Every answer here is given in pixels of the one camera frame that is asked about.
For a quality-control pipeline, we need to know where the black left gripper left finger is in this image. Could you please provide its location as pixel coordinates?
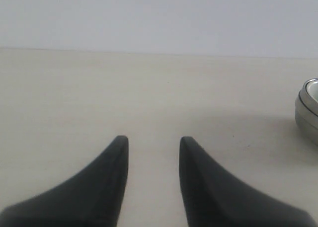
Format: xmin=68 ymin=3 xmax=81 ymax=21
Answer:
xmin=0 ymin=135 xmax=129 ymax=227

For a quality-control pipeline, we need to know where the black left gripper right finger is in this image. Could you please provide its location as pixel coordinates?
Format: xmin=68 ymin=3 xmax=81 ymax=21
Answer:
xmin=179 ymin=136 xmax=318 ymax=227

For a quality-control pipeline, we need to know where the plain steel bowl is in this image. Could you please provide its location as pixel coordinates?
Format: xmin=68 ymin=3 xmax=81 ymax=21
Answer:
xmin=295 ymin=95 xmax=318 ymax=146

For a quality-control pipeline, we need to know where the white ceramic bowl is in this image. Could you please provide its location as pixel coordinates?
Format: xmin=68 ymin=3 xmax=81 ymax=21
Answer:
xmin=306 ymin=79 xmax=318 ymax=102

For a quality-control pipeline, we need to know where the patterned steel bowl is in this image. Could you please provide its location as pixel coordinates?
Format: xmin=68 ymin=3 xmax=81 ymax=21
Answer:
xmin=300 ymin=77 xmax=318 ymax=115

